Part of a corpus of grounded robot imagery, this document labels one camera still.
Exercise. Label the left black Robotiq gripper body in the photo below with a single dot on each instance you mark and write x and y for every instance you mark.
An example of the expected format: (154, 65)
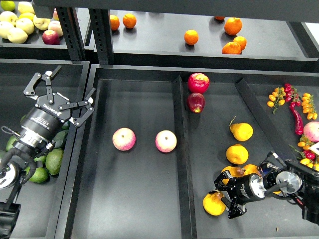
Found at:
(44, 120)

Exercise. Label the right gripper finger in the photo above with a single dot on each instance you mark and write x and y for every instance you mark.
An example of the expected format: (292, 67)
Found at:
(234, 208)
(220, 186)

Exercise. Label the green avocado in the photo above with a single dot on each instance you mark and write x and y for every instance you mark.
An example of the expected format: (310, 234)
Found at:
(41, 159)

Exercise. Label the pink apple at right edge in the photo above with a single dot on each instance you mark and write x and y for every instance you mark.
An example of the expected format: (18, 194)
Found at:
(311, 131)

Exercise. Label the large orange on shelf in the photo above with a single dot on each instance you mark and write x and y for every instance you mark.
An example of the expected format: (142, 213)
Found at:
(233, 25)

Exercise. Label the black left tray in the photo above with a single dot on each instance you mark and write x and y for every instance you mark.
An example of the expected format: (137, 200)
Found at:
(40, 203)

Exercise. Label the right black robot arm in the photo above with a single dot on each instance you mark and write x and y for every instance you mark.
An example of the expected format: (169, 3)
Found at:
(292, 182)

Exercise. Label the bright red apple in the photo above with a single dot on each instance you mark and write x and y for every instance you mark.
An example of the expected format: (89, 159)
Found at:
(198, 83)

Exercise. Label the black centre tray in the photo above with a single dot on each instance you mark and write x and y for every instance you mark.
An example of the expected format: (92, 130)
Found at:
(143, 193)

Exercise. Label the red chili pepper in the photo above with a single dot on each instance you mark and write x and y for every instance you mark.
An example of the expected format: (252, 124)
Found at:
(299, 126)

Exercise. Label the dark red apple on shelf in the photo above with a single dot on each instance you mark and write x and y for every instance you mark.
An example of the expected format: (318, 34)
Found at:
(51, 37)

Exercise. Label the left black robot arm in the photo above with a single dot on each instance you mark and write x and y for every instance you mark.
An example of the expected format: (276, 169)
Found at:
(17, 166)

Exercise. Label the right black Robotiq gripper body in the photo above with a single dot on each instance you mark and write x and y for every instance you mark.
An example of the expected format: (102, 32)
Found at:
(246, 189)

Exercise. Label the yellow pear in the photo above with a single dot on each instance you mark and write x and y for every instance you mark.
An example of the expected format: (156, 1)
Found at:
(212, 203)
(234, 171)

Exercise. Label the left pink apple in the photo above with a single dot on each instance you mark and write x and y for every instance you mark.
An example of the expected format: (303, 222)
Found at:
(123, 139)

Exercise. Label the black tray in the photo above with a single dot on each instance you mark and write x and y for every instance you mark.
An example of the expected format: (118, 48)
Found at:
(40, 203)
(143, 193)

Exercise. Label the orange on shelf centre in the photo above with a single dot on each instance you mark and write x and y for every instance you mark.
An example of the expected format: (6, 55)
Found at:
(191, 37)

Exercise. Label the front orange on shelf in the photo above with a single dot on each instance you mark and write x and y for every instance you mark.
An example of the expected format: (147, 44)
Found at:
(232, 48)

